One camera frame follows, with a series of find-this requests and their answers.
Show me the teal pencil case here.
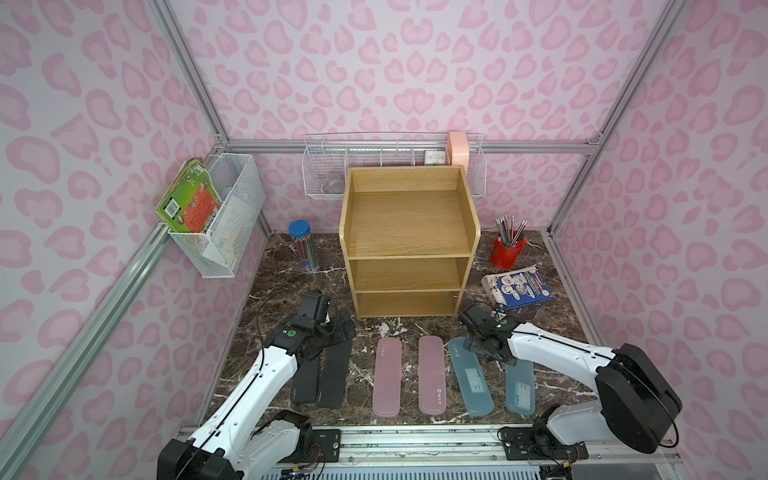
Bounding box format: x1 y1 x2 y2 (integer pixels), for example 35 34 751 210
447 338 494 418
505 360 536 416

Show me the pink pencil case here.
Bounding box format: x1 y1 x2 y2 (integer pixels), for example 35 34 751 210
372 337 402 418
418 335 447 416

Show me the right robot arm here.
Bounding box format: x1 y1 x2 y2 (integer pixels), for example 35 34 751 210
458 304 682 459

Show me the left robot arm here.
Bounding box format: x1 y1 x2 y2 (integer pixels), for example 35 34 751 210
156 290 337 479

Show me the red pencil cup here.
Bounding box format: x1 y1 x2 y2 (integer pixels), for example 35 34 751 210
490 236 527 270

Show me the blue-capped pencil tube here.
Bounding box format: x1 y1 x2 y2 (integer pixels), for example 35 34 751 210
289 219 319 272

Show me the wooden three-tier shelf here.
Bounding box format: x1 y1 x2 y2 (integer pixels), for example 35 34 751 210
339 166 481 318

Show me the blue white booklet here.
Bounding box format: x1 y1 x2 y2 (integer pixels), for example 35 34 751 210
481 266 552 311

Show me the white mesh side basket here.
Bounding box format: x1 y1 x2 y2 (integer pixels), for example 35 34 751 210
168 153 266 278

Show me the green red book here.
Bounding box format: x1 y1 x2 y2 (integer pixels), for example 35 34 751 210
155 158 223 234

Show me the small white card in basket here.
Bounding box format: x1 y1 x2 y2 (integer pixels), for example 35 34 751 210
424 150 447 165

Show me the pink box in basket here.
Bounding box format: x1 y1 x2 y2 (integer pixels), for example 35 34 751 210
446 131 470 173

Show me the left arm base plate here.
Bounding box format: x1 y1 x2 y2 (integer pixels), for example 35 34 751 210
277 428 342 465

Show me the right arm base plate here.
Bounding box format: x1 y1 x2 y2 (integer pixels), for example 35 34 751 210
497 426 589 463

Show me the white wire back basket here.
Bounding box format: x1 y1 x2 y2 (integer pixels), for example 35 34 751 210
301 131 488 202

